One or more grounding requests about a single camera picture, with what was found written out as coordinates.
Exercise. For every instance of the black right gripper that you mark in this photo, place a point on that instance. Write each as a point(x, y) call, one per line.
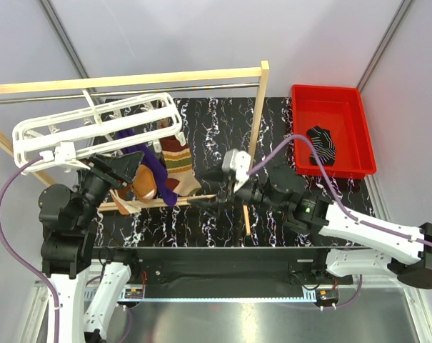
point(212, 206)

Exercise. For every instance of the black striped sock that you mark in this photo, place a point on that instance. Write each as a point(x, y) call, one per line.
point(323, 144)

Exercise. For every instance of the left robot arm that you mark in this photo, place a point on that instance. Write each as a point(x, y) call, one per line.
point(66, 216)

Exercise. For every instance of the red plastic bin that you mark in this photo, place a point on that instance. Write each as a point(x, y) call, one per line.
point(340, 110)

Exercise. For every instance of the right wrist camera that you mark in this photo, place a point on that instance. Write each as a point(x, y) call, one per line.
point(238, 162)

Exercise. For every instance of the metal hanging rod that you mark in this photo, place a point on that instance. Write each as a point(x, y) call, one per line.
point(135, 92)

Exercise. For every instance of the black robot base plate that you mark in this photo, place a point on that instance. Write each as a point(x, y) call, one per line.
point(230, 272)

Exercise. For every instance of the white plastic clip hanger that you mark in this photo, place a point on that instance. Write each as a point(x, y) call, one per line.
point(99, 129)

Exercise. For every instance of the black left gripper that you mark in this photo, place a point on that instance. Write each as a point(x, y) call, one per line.
point(118, 171)

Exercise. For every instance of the beige argyle sock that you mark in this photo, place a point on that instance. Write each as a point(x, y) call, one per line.
point(124, 207)

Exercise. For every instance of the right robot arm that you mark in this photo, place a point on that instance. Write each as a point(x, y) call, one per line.
point(384, 248)

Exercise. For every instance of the purple sock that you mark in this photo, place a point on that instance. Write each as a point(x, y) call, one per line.
point(158, 171)

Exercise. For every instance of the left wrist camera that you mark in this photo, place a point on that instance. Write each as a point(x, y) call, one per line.
point(63, 155)

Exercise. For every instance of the brown orange striped sock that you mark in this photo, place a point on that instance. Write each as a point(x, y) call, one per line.
point(178, 161)

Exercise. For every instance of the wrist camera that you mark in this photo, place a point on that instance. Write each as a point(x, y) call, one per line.
point(63, 155)
point(238, 162)

